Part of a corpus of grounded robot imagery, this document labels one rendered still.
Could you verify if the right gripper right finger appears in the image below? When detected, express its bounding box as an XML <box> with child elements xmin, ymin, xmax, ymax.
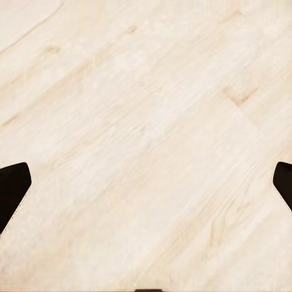
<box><xmin>273</xmin><ymin>162</ymin><xmax>292</xmax><ymax>210</ymax></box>

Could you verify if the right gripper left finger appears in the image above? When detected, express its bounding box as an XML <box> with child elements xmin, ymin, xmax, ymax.
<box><xmin>0</xmin><ymin>162</ymin><xmax>32</xmax><ymax>234</ymax></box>

